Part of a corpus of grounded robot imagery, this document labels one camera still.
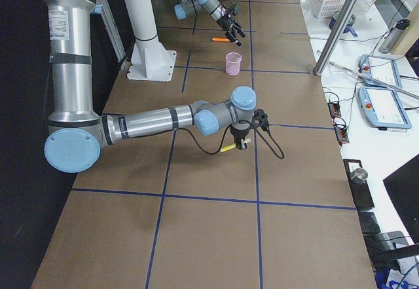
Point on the blue teach pendant far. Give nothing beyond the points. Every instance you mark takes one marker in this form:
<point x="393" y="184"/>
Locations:
<point x="380" y="68"/>

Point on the white pedestal column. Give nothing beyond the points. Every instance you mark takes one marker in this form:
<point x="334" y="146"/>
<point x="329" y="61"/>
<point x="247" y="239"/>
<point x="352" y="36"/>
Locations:
<point x="150" y="61"/>

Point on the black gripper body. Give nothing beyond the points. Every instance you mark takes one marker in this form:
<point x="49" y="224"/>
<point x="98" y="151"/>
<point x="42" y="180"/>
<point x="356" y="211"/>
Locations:
<point x="227" y="23"/>
<point x="238" y="134"/>

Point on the blue teach pendant near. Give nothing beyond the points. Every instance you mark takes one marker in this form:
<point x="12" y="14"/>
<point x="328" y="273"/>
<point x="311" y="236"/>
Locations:
<point x="382" y="109"/>

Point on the yellow highlighter pen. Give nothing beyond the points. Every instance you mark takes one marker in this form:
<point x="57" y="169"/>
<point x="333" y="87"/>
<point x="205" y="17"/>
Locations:
<point x="232" y="146"/>

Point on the grey water bottle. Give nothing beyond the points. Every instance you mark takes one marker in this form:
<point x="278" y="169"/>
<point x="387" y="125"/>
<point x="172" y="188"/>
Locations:
<point x="394" y="34"/>

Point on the orange highlighter pen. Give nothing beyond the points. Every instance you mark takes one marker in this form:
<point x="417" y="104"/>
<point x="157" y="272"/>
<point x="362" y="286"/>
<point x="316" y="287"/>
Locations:
<point x="220" y="40"/>

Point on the long metal rod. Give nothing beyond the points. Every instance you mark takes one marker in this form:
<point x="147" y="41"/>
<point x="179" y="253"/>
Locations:
<point x="376" y="81"/>

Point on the pink mesh pen holder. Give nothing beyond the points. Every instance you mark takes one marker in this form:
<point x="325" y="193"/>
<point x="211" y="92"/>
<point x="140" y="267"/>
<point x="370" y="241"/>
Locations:
<point x="233" y="63"/>

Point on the steel cup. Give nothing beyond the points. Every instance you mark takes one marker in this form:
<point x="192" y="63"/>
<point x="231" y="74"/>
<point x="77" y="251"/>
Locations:
<point x="358" y="176"/>

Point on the aluminium frame post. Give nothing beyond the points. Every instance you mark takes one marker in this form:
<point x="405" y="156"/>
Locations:
<point x="332" y="41"/>

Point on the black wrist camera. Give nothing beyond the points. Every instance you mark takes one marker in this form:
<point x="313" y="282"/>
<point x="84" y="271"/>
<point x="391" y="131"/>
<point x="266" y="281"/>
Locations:
<point x="233" y="9"/>
<point x="260" y="120"/>

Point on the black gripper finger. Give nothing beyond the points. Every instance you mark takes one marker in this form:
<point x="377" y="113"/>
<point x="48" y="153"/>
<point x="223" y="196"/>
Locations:
<point x="236" y="27"/>
<point x="241" y="144"/>
<point x="231" y="36"/>

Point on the blue teach pendant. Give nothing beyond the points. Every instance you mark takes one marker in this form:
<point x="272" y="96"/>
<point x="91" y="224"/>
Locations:
<point x="380" y="68"/>
<point x="382" y="109"/>

